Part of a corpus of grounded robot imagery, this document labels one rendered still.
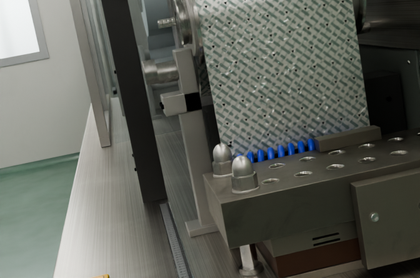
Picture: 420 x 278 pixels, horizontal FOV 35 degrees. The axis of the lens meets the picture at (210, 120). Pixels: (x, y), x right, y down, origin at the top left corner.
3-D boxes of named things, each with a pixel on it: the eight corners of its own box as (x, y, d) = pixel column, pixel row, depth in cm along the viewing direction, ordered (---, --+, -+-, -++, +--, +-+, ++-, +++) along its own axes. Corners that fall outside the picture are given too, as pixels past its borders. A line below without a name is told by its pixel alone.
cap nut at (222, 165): (211, 173, 96) (205, 143, 95) (235, 168, 96) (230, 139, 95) (215, 180, 92) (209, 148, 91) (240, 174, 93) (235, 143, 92)
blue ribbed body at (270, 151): (235, 174, 101) (231, 152, 101) (369, 145, 104) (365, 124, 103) (239, 180, 98) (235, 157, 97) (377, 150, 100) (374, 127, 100)
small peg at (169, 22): (159, 29, 104) (158, 28, 105) (177, 25, 104) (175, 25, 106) (157, 20, 104) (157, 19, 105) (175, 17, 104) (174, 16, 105)
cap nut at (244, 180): (229, 188, 87) (223, 155, 86) (257, 182, 87) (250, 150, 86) (234, 196, 83) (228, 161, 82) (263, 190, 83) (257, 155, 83)
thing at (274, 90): (225, 168, 102) (203, 49, 98) (370, 137, 104) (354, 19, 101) (225, 168, 101) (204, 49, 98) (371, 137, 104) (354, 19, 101)
